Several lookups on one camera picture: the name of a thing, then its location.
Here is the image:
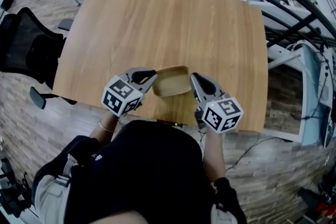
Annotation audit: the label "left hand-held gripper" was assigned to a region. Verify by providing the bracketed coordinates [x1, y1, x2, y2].
[101, 67, 159, 118]

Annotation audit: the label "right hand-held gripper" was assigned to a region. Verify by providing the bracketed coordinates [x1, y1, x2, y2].
[190, 72, 244, 134]

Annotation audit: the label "beige tray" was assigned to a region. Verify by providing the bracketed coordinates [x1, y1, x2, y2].
[151, 65, 193, 98]

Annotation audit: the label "person's right forearm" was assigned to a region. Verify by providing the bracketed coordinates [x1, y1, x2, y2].
[202, 127, 227, 183]

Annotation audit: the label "person's left forearm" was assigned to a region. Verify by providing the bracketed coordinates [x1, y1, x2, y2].
[89, 110, 119, 145]

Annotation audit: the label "person's black top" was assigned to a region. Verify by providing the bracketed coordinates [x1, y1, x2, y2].
[31, 120, 247, 224]

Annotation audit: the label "pale blue desk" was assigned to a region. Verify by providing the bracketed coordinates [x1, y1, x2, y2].
[264, 41, 336, 146]

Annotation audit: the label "black mesh office chair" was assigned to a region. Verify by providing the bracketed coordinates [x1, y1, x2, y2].
[0, 7, 78, 110]

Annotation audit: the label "person's grey trousers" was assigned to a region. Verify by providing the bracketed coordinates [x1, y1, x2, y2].
[34, 173, 71, 224]

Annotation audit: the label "black wheeled chair base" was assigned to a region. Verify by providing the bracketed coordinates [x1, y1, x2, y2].
[0, 157, 32, 218]

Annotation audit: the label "thin gold bracelet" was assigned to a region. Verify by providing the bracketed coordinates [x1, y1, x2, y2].
[98, 118, 116, 133]

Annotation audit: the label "black cable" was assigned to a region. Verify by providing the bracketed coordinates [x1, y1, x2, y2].
[199, 131, 286, 171]

